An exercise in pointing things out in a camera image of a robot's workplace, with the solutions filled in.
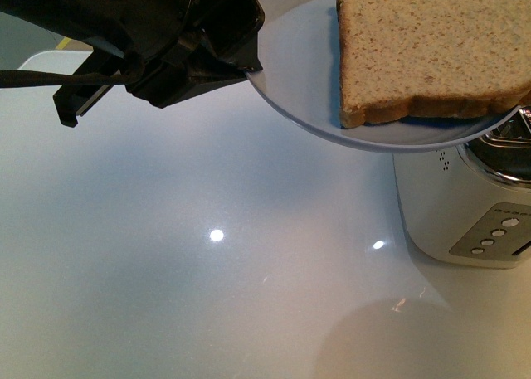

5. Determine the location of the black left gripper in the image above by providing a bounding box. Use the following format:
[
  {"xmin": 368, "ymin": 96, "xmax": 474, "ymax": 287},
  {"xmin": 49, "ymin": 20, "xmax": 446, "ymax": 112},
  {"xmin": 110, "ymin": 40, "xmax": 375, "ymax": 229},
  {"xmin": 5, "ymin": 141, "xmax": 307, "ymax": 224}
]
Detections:
[{"xmin": 1, "ymin": 0, "xmax": 265, "ymax": 127}]

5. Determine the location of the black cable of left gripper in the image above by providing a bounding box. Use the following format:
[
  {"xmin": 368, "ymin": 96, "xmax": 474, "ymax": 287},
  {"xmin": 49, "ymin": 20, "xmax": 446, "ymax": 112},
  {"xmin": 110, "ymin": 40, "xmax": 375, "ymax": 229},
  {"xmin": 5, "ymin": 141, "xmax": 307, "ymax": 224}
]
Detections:
[{"xmin": 0, "ymin": 59, "xmax": 146, "ymax": 89}]

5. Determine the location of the cream and chrome toaster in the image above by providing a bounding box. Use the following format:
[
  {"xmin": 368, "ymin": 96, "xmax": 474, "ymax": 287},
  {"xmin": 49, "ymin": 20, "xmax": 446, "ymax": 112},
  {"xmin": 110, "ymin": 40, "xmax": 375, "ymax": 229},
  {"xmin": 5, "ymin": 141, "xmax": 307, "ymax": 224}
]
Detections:
[{"xmin": 393, "ymin": 106, "xmax": 530, "ymax": 269}]

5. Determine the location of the white round plate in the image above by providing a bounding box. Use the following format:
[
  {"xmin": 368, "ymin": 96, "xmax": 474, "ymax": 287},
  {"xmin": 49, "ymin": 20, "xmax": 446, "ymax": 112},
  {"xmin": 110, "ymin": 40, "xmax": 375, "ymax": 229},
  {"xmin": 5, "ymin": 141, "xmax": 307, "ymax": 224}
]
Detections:
[{"xmin": 248, "ymin": 0, "xmax": 519, "ymax": 153}]

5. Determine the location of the slice of brown bread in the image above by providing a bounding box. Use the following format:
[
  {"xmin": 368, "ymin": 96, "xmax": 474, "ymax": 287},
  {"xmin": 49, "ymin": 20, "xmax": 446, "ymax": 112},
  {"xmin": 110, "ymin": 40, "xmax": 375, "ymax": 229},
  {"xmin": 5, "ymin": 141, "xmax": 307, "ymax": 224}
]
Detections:
[{"xmin": 336, "ymin": 0, "xmax": 530, "ymax": 129}]

